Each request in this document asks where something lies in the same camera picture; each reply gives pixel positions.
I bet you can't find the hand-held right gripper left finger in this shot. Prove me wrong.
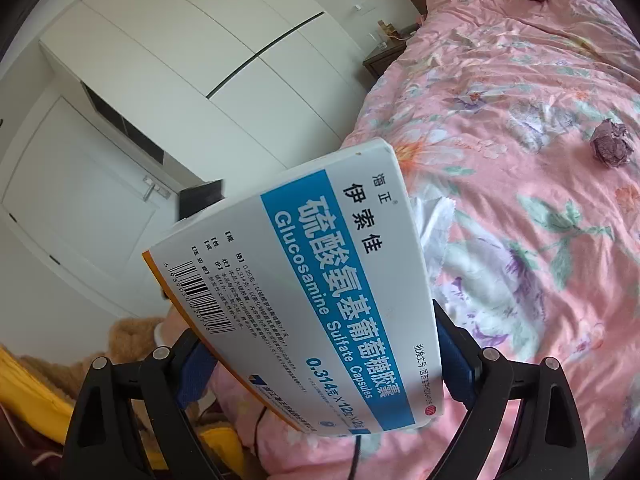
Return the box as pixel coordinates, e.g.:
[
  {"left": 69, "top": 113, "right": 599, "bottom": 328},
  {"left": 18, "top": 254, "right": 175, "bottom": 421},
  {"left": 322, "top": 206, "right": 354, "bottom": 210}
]
[{"left": 62, "top": 327, "right": 223, "bottom": 480}]

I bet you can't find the white wardrobe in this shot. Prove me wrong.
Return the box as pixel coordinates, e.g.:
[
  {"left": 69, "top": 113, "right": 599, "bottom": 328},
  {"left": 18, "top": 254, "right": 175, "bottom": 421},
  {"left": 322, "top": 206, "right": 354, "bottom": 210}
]
[{"left": 40, "top": 0, "right": 386, "bottom": 226}]

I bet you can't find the dark wooden nightstand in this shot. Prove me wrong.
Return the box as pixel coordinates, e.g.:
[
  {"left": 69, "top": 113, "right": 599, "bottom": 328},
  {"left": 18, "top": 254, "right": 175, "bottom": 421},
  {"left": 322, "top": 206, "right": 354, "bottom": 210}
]
[{"left": 362, "top": 22, "right": 418, "bottom": 78}]

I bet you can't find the white blue medicine box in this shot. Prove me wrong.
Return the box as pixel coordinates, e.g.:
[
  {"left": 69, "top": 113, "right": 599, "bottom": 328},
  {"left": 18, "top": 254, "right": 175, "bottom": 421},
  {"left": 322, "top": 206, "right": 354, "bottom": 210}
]
[{"left": 141, "top": 137, "right": 443, "bottom": 436}]

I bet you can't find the black cable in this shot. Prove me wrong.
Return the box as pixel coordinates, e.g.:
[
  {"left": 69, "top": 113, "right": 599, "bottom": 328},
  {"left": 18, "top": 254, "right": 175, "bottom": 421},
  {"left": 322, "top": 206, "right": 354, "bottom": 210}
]
[{"left": 252, "top": 405, "right": 361, "bottom": 480}]

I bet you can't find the brown plush toy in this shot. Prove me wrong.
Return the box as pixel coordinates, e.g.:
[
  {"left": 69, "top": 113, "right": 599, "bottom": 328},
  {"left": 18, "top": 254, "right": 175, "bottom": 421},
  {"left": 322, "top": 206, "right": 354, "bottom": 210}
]
[{"left": 15, "top": 305, "right": 201, "bottom": 461}]

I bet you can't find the crumpled purple paper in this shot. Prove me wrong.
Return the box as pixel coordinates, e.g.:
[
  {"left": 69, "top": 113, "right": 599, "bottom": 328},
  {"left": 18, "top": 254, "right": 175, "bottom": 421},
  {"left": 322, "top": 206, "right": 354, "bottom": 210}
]
[{"left": 591, "top": 119, "right": 636, "bottom": 168}]

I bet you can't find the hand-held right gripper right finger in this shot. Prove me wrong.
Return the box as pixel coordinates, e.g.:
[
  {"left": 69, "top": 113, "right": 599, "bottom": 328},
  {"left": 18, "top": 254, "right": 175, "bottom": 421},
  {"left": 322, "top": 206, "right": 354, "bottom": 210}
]
[{"left": 432, "top": 300, "right": 591, "bottom": 480}]

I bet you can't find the black object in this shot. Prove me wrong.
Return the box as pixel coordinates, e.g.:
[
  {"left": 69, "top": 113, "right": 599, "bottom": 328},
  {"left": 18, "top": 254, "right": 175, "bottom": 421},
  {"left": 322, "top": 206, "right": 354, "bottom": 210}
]
[{"left": 177, "top": 178, "right": 223, "bottom": 221}]

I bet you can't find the white door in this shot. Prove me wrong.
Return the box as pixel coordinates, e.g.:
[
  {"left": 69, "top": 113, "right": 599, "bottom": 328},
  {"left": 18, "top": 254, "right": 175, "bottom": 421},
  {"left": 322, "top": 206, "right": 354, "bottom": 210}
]
[{"left": 0, "top": 95, "right": 176, "bottom": 321}]

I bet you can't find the yellow cloth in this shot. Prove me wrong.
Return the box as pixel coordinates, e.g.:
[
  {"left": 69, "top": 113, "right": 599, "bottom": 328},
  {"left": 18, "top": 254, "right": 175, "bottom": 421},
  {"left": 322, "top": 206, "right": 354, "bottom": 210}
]
[{"left": 0, "top": 345, "right": 246, "bottom": 480}]

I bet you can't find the metal door handle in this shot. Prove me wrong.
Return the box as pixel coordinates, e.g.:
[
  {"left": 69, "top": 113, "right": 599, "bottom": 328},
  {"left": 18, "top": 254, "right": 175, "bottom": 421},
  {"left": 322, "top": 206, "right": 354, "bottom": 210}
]
[{"left": 141, "top": 175, "right": 168, "bottom": 203}]

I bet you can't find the pink floral blanket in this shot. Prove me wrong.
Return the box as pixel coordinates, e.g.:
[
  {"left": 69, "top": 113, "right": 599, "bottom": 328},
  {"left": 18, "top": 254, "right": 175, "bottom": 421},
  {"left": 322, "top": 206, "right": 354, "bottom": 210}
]
[{"left": 200, "top": 0, "right": 640, "bottom": 480}]

